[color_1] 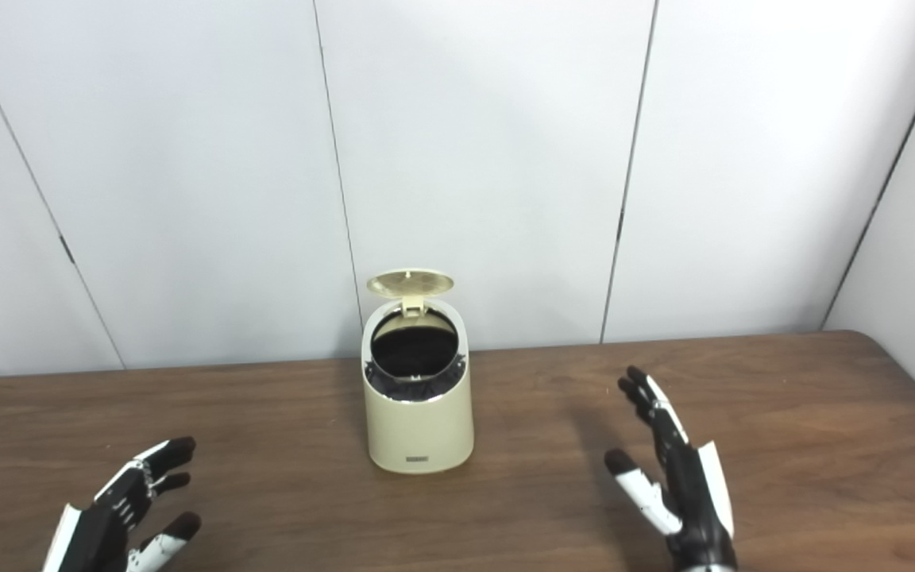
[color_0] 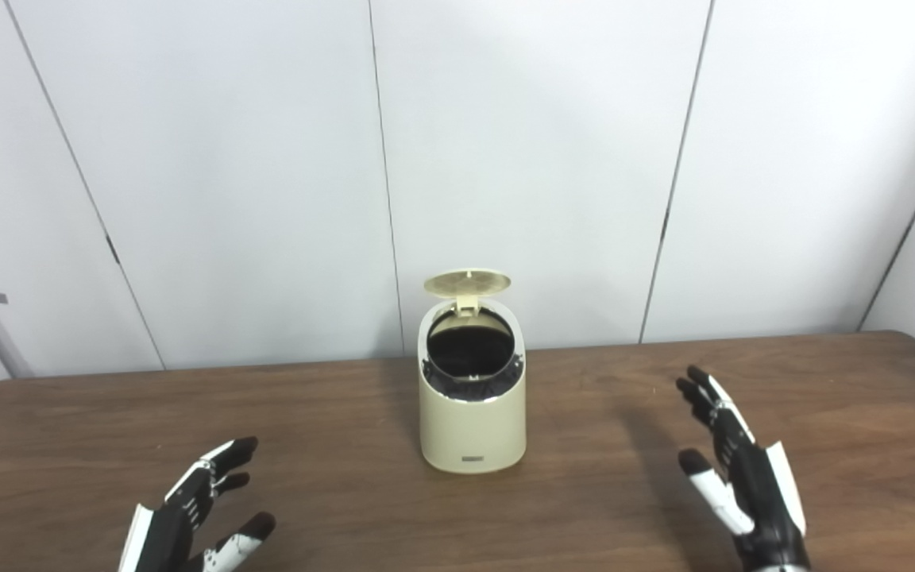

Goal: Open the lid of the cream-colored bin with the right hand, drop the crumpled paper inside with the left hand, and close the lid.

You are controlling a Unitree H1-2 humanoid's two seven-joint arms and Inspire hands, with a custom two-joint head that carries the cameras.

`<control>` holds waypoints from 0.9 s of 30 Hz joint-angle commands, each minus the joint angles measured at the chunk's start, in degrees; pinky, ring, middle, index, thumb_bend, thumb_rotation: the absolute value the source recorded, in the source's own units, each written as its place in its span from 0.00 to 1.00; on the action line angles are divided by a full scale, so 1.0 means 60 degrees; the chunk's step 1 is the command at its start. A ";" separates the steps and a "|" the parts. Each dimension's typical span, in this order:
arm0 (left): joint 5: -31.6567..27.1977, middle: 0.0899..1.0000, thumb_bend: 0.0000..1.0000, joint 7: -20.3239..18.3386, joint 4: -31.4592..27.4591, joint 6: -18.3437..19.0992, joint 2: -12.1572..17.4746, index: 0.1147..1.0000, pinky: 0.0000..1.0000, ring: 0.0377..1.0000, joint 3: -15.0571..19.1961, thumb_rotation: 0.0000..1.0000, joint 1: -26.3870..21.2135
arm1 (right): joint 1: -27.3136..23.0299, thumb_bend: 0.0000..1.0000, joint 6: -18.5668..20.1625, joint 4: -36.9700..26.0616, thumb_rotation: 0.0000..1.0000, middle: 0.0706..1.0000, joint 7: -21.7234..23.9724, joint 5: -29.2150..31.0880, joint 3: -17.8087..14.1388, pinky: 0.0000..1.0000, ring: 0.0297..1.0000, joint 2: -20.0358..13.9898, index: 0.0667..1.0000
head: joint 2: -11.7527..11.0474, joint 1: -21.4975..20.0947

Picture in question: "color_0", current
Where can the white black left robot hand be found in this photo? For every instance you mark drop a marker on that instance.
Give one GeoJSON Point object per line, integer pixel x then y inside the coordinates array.
{"type": "Point", "coordinates": [164, 540]}

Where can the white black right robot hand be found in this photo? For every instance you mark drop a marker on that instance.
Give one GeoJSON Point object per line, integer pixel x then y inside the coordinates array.
{"type": "Point", "coordinates": [767, 508]}

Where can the cream round bin lid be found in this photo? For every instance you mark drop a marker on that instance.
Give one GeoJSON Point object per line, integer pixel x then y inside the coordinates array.
{"type": "Point", "coordinates": [467, 282]}

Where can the cream-colored bin body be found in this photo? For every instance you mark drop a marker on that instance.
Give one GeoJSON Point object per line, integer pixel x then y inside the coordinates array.
{"type": "Point", "coordinates": [473, 433]}

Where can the black bin liner bag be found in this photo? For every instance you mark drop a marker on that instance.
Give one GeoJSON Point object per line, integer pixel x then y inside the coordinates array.
{"type": "Point", "coordinates": [473, 389]}

